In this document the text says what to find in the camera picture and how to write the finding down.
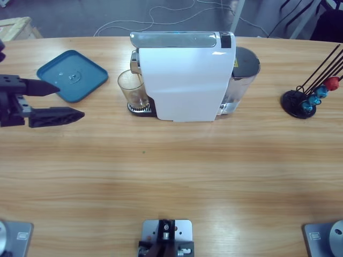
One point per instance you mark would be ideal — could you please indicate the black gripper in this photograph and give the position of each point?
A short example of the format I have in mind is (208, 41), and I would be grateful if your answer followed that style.
(10, 104)

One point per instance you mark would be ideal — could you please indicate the clear glass cup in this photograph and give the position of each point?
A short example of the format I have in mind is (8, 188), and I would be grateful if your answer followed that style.
(132, 88)

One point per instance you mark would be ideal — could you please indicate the white capsule coffee machine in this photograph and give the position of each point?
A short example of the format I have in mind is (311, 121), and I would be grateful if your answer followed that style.
(185, 80)

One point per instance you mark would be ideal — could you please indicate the blue coffee capsule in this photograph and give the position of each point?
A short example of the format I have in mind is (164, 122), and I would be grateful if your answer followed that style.
(306, 107)
(321, 92)
(314, 101)

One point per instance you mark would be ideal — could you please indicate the red coffee capsule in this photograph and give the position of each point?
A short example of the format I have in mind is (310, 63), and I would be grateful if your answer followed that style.
(332, 83)

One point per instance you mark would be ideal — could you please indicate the blue square plastic tray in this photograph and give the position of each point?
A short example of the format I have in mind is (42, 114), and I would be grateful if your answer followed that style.
(80, 88)

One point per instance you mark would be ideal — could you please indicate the light wooden crate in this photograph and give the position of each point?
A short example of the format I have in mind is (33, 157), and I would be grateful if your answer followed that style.
(16, 29)

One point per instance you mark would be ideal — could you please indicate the black drip tray silver grille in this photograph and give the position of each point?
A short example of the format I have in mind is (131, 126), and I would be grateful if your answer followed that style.
(144, 112)

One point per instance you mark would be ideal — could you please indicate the water tank with black lid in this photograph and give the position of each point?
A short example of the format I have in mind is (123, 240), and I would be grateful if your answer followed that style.
(245, 64)

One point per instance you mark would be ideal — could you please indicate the white metal table leg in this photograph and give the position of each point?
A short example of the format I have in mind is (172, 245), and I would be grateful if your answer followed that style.
(237, 16)

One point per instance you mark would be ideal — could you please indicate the black capsule holder with rods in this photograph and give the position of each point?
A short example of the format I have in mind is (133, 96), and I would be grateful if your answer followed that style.
(290, 101)

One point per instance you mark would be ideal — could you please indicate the white slanted metal bar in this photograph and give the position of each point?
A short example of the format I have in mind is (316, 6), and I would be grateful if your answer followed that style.
(305, 20)

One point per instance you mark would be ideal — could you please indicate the black chair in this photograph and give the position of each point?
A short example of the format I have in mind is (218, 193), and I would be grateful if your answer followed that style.
(329, 26)

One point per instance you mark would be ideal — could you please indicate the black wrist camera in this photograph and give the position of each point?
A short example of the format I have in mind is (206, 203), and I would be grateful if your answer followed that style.
(2, 51)

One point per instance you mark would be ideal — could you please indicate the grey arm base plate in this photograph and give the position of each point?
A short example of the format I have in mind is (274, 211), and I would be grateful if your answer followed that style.
(18, 235)
(319, 237)

